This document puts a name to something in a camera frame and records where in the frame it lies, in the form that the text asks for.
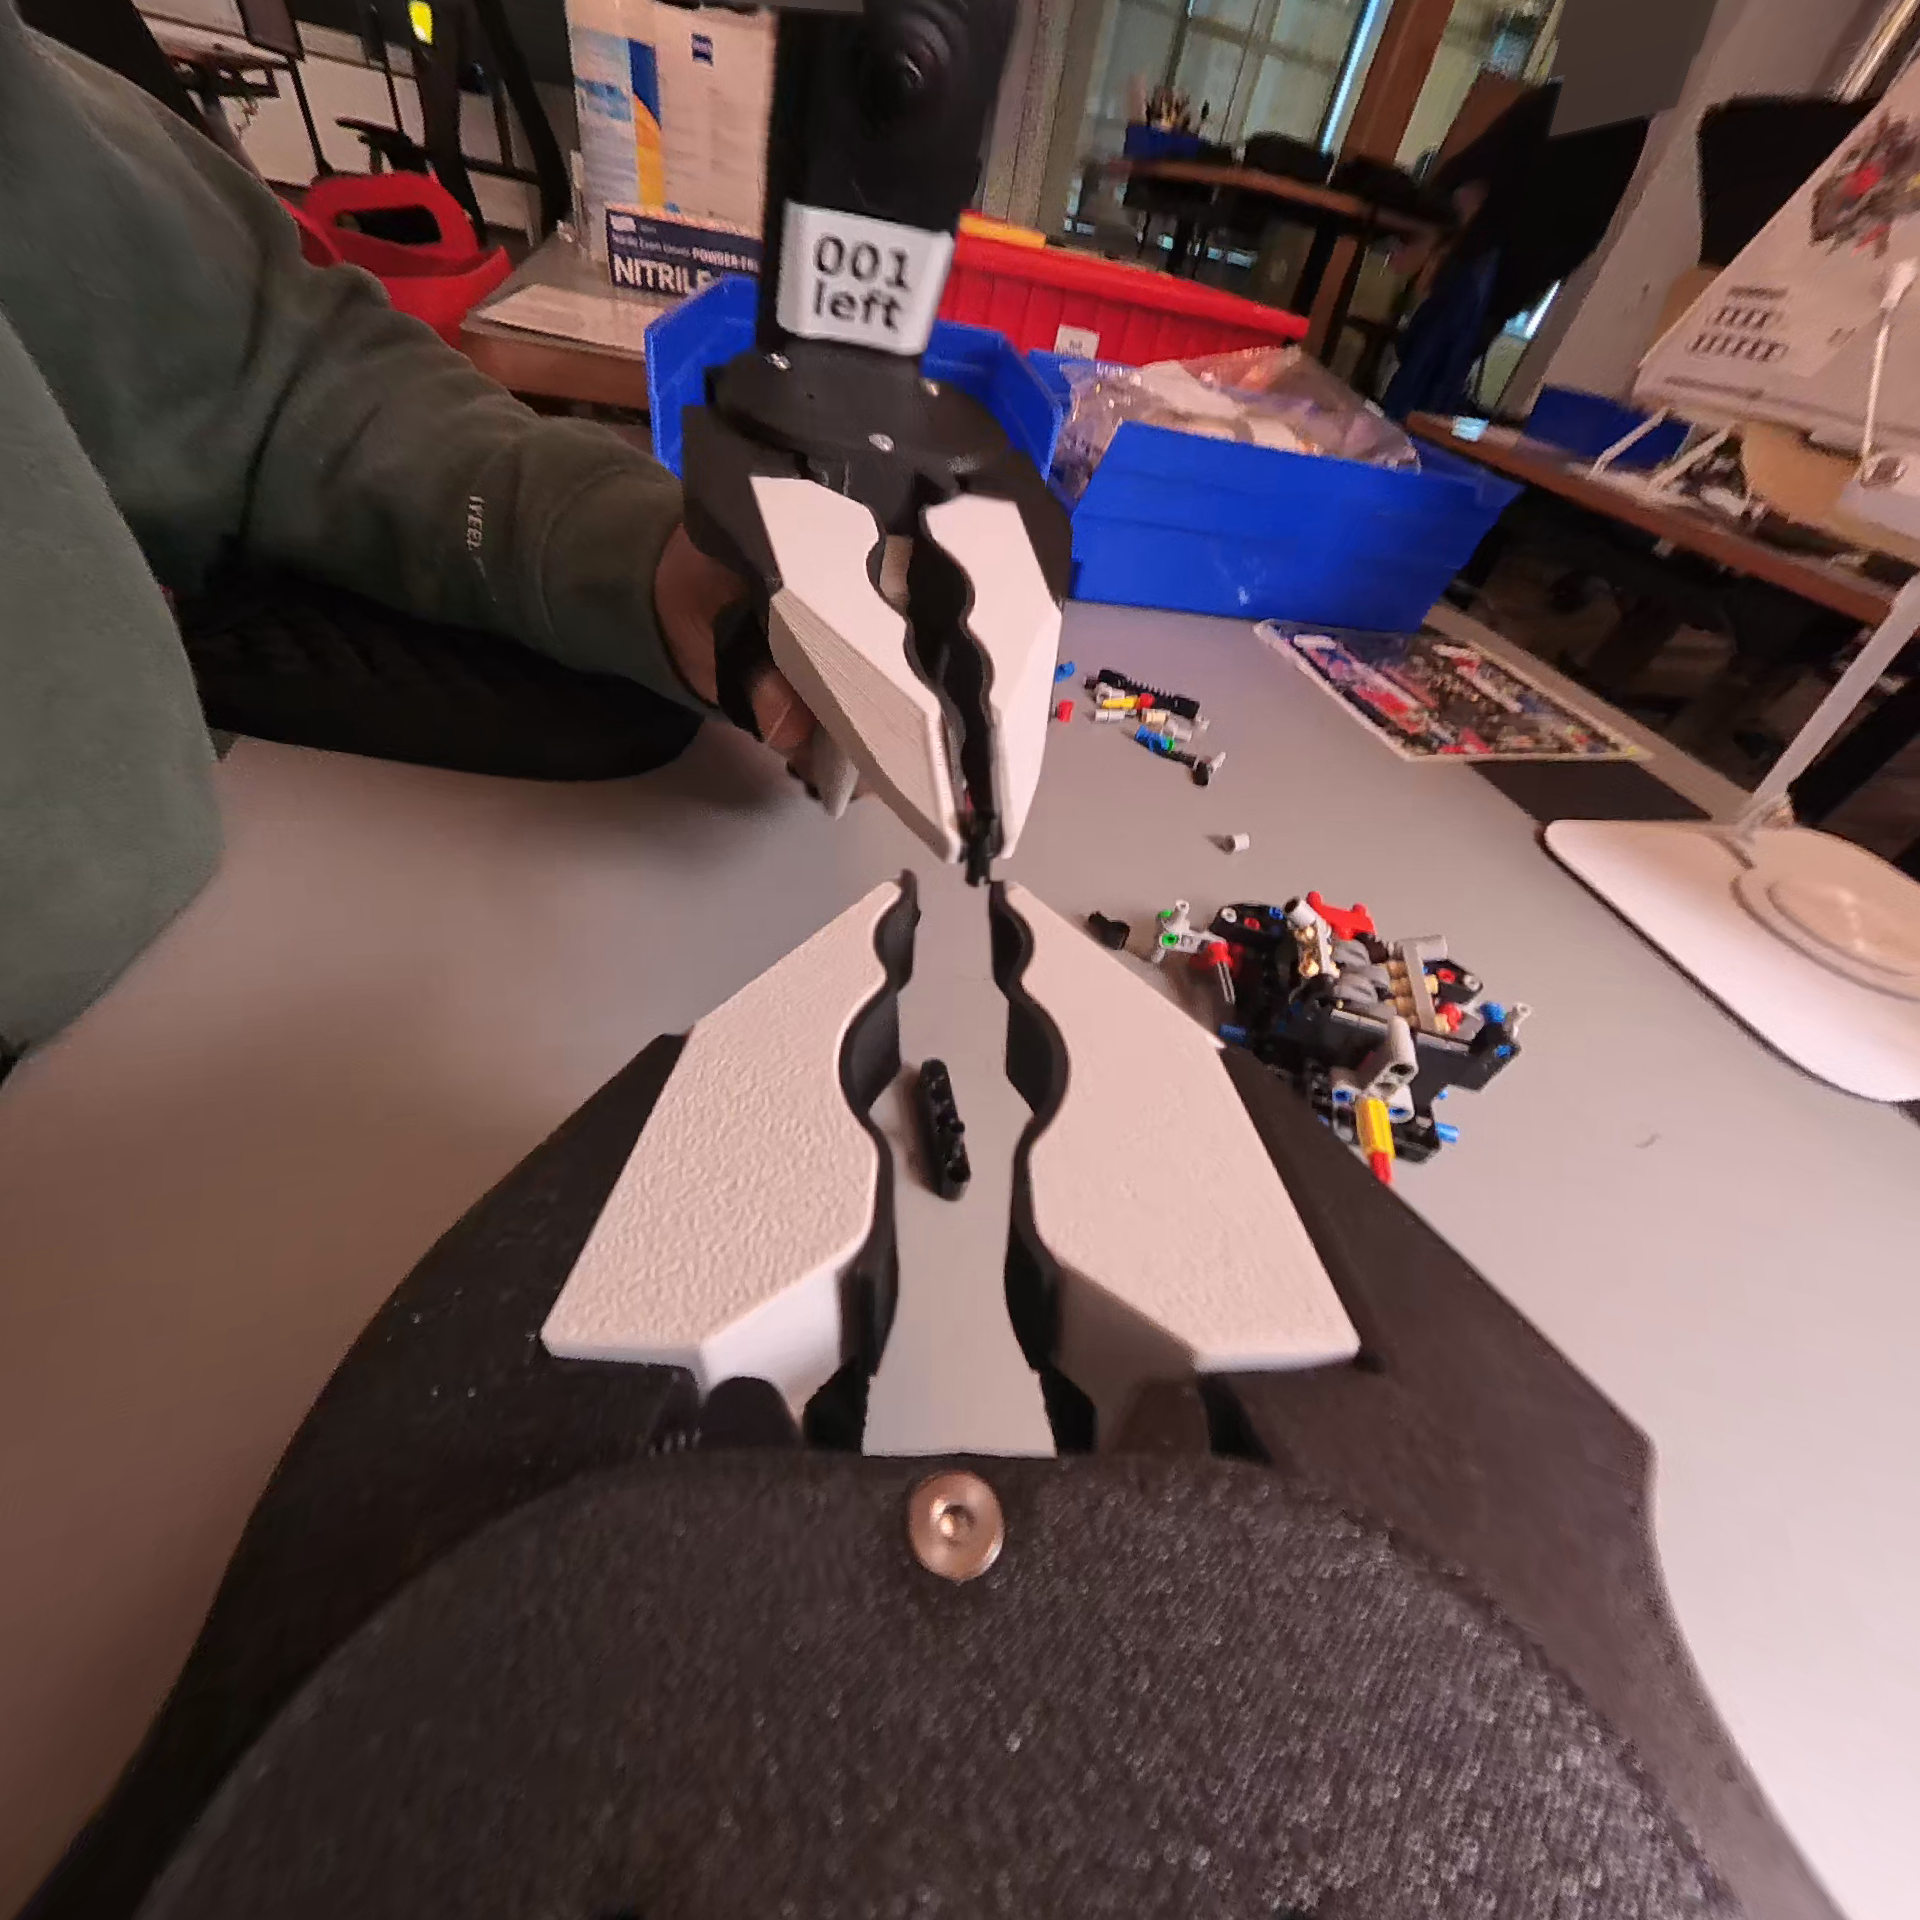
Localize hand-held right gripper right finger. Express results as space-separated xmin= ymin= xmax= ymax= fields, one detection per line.
xmin=988 ymin=882 xmax=1362 ymax=1453

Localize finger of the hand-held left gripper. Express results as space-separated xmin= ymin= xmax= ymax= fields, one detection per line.
xmin=748 ymin=478 xmax=971 ymax=864
xmin=922 ymin=492 xmax=1070 ymax=856

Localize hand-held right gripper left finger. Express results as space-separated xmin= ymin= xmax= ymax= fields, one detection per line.
xmin=539 ymin=877 xmax=922 ymax=1448

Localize short black lego beam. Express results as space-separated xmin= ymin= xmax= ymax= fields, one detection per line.
xmin=915 ymin=1057 xmax=973 ymax=1202

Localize pile of loose lego pieces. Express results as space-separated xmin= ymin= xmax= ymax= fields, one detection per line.
xmin=1050 ymin=660 xmax=1229 ymax=789

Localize multicolour lego chassis assembly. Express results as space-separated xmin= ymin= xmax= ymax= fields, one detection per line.
xmin=1153 ymin=889 xmax=1537 ymax=1186

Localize glossy lego sticker sheet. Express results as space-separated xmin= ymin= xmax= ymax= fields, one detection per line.
xmin=1258 ymin=617 xmax=1653 ymax=762

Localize black lego box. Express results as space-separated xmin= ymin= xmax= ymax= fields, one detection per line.
xmin=1476 ymin=756 xmax=1713 ymax=825

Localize lego instruction booklet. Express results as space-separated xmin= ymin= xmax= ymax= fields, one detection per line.
xmin=1635 ymin=45 xmax=1920 ymax=453

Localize person's left hand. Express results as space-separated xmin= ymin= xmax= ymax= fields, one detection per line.
xmin=651 ymin=525 xmax=826 ymax=760

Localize blue and white glove box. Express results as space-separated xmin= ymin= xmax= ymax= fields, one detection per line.
xmin=603 ymin=201 xmax=769 ymax=295

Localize wide blue plastic bin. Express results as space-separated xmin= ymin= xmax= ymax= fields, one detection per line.
xmin=1026 ymin=352 xmax=1525 ymax=633

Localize red plastic bin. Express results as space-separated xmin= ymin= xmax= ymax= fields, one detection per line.
xmin=938 ymin=217 xmax=1314 ymax=367

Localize low wooden table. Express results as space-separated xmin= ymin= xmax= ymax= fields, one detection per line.
xmin=458 ymin=231 xmax=657 ymax=408

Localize clear bag of parts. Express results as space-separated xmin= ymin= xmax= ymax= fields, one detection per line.
xmin=1050 ymin=344 xmax=1425 ymax=505

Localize white cardboard box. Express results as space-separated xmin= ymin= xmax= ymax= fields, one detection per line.
xmin=660 ymin=0 xmax=781 ymax=212

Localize blue and orange carton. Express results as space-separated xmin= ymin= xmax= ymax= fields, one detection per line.
xmin=570 ymin=0 xmax=669 ymax=212

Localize black dimpled cushion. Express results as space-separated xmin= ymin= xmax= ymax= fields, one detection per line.
xmin=181 ymin=556 xmax=706 ymax=782

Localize wooden standing desk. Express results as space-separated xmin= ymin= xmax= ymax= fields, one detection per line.
xmin=1118 ymin=158 xmax=1450 ymax=361

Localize large paned window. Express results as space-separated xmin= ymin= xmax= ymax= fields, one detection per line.
xmin=1076 ymin=0 xmax=1370 ymax=242

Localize red plastic tub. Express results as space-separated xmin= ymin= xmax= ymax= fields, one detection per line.
xmin=286 ymin=170 xmax=515 ymax=349

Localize blue jacket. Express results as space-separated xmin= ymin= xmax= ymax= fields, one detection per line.
xmin=1381 ymin=239 xmax=1505 ymax=425

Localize black bag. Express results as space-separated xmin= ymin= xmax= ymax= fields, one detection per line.
xmin=1245 ymin=133 xmax=1443 ymax=215

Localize white rounded stand base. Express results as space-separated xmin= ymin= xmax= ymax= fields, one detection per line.
xmin=1545 ymin=575 xmax=1920 ymax=1103

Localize small blue crate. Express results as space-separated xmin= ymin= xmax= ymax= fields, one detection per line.
xmin=1526 ymin=384 xmax=1696 ymax=476

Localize wooden side desk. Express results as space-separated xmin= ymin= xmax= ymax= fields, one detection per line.
xmin=1411 ymin=412 xmax=1920 ymax=633

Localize wooden pillar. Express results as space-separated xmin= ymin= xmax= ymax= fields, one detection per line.
xmin=1306 ymin=0 xmax=1456 ymax=361

